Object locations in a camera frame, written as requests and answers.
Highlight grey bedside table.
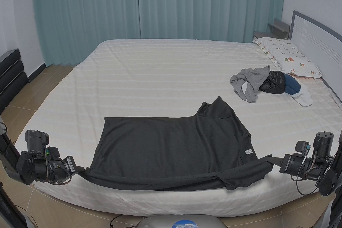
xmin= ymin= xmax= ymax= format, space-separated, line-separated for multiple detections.
xmin=253 ymin=19 xmax=290 ymax=40

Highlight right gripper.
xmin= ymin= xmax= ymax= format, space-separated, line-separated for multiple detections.
xmin=279 ymin=153 xmax=305 ymax=179

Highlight white printed pillow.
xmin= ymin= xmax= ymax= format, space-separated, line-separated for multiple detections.
xmin=252 ymin=37 xmax=322 ymax=79

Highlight black chest of drawers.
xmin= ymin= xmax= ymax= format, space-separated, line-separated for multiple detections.
xmin=0 ymin=48 xmax=28 ymax=115

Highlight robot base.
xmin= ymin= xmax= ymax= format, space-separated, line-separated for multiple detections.
xmin=131 ymin=216 xmax=228 ymax=228

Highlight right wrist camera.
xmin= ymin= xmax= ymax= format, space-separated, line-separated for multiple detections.
xmin=295 ymin=141 xmax=310 ymax=156

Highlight dark blue garment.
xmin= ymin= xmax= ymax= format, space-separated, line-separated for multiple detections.
xmin=283 ymin=73 xmax=301 ymax=96

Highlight grey garment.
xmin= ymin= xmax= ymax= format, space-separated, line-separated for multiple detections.
xmin=230 ymin=65 xmax=271 ymax=103

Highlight bed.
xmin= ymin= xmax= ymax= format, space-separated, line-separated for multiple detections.
xmin=15 ymin=11 xmax=342 ymax=217

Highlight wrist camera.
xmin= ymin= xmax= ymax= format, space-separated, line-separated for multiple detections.
xmin=47 ymin=147 xmax=61 ymax=161
xmin=295 ymin=141 xmax=310 ymax=156

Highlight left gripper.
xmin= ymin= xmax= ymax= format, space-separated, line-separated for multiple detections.
xmin=52 ymin=155 xmax=77 ymax=178

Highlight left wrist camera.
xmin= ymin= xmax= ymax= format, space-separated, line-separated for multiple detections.
xmin=47 ymin=147 xmax=61 ymax=161

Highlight black shiny garment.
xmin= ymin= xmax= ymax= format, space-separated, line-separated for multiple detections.
xmin=260 ymin=70 xmax=286 ymax=94

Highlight white garment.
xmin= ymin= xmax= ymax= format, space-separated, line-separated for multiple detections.
xmin=290 ymin=85 xmax=313 ymax=107

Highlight black T-shirt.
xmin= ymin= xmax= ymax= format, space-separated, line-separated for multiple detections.
xmin=80 ymin=96 xmax=274 ymax=192

